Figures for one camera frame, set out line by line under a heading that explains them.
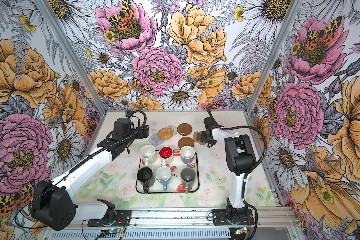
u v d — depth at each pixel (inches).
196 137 41.3
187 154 38.0
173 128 43.6
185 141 40.9
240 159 21.3
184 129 43.6
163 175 33.5
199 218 30.0
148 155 37.9
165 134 41.5
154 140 41.0
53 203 15.7
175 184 33.6
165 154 37.2
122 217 29.2
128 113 28.0
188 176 34.2
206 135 31.9
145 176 33.5
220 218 29.0
